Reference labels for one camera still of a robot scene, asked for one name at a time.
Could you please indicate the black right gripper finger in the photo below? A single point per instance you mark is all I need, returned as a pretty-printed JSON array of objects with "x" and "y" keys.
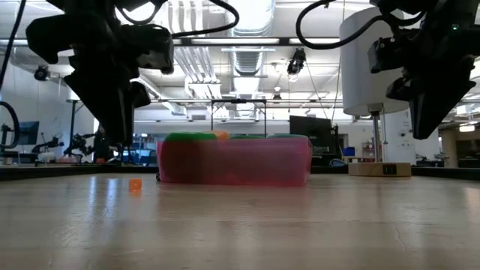
[{"x": 435, "y": 108}]

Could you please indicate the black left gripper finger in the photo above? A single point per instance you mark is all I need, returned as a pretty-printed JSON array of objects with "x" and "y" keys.
[
  {"x": 108, "y": 108},
  {"x": 140, "y": 95}
]

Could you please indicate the small orange translucent die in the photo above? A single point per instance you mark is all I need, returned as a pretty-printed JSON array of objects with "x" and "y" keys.
[{"x": 135, "y": 185}]

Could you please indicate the small dark die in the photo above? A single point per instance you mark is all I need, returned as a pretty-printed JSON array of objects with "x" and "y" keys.
[{"x": 159, "y": 177}]

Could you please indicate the large orange foam die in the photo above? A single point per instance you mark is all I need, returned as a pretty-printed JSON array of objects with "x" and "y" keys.
[{"x": 221, "y": 134}]

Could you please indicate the pink translucent plastic bin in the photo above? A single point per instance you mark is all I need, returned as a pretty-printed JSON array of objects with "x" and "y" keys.
[{"x": 240, "y": 165}]

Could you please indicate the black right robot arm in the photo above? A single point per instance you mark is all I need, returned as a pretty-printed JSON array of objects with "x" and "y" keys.
[{"x": 412, "y": 4}]

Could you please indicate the background black robot arm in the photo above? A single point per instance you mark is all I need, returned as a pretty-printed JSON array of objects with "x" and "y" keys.
[{"x": 48, "y": 144}]

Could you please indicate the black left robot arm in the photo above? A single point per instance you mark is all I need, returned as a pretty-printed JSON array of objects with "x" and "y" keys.
[{"x": 86, "y": 4}]

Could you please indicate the black ceiling spotlight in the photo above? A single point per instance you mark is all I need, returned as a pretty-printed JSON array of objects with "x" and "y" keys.
[
  {"x": 41, "y": 73},
  {"x": 296, "y": 62}
]

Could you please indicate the white plastic cup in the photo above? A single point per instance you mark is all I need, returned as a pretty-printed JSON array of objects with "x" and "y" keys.
[{"x": 360, "y": 86}]

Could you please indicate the blue screen monitor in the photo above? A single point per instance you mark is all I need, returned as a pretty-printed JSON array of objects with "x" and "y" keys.
[{"x": 30, "y": 131}]

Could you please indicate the black monitor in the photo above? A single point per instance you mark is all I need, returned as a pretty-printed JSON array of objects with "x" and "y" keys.
[{"x": 309, "y": 125}]

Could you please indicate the black aluminium table frame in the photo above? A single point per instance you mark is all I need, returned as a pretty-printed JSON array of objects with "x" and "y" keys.
[{"x": 56, "y": 171}]

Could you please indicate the overhead frame bar with lights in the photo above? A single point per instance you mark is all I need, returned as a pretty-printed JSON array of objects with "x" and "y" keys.
[{"x": 240, "y": 40}]

